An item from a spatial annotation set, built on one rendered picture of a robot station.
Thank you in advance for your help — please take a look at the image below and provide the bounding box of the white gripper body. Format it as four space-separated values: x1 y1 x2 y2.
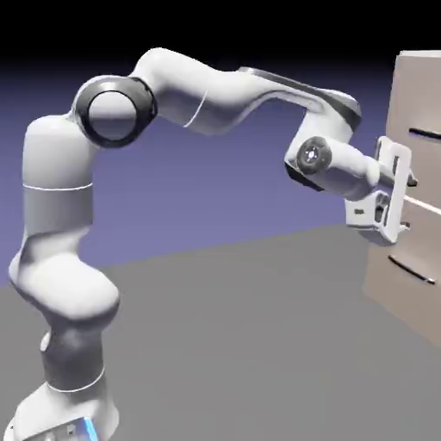
374 135 413 246

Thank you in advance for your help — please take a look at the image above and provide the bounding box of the light wood cabinet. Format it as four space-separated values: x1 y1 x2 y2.
361 49 441 346

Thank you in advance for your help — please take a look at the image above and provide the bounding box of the drawer front with straight handle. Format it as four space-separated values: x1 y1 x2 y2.
384 54 441 209

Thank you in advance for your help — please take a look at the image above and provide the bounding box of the curved dark drawer handle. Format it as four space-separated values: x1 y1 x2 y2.
388 254 437 286

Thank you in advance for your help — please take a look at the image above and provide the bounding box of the straight dark drawer handle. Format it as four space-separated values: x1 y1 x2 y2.
408 127 441 141

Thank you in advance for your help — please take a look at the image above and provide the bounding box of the drawer front with curved handle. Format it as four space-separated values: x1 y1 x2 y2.
362 196 441 345

